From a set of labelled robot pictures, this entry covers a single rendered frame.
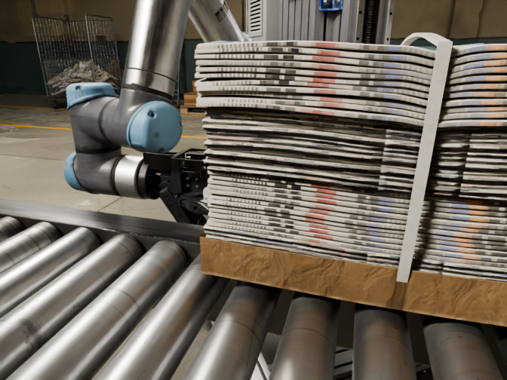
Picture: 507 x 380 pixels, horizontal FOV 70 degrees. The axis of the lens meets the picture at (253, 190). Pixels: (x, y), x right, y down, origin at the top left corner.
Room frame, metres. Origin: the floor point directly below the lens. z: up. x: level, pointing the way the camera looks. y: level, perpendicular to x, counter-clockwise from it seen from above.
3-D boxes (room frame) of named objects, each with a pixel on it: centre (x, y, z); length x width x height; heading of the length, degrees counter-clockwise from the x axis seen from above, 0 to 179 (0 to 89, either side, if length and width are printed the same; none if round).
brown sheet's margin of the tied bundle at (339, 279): (0.43, -0.06, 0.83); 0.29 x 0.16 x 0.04; 165
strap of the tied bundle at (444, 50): (0.40, -0.17, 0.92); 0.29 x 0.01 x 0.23; 165
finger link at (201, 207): (0.53, 0.08, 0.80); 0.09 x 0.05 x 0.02; 46
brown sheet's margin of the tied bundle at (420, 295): (0.40, -0.17, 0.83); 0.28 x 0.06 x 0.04; 165
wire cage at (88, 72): (7.56, 3.42, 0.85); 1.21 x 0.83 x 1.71; 74
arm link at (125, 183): (0.60, 0.20, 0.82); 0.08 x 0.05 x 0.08; 163
